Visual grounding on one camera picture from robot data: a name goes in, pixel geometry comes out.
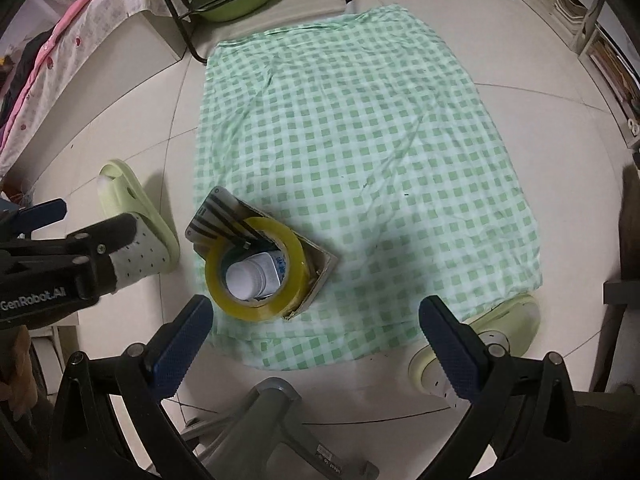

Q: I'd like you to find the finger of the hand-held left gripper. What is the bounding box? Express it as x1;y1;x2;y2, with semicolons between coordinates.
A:
0;212;138;306
0;199;68;238

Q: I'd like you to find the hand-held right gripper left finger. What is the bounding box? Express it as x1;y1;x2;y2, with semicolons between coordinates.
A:
50;294;216;480

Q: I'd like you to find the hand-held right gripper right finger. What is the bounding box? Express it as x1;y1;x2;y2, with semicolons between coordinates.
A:
417;295;596;480

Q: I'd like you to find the yellow tape roll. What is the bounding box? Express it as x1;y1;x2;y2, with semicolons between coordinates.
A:
205;217;306;320

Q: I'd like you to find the white bottle with blue label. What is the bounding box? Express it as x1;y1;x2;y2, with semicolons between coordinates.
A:
225;254;291;301

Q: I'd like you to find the white and black box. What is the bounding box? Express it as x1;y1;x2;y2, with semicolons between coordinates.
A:
185;186;261;251

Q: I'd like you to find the cardboard box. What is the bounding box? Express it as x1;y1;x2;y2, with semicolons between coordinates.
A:
187;186;340;322

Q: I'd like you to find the light green slipper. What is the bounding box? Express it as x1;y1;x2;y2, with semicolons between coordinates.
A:
407;294;542;396
97;159;181;273

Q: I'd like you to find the brown cloth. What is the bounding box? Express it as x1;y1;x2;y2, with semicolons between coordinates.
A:
0;325;36;411

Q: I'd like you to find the grey office chair base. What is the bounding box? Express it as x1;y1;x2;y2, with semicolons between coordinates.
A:
182;377;381;480

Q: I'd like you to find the dark garment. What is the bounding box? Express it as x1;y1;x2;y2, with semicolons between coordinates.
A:
0;30;51;116

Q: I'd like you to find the pink garment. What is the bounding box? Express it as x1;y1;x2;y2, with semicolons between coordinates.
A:
0;0;126;136

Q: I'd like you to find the dark furniture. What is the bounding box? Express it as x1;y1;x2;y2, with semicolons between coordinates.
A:
602;162;640;391

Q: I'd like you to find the green checkered cloth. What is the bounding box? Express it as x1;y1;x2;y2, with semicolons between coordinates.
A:
192;4;543;371

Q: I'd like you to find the black metal rack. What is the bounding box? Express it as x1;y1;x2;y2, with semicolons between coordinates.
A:
145;0;353;63

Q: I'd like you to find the white shelf unit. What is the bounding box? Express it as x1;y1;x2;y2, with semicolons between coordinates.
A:
525;0;640;151

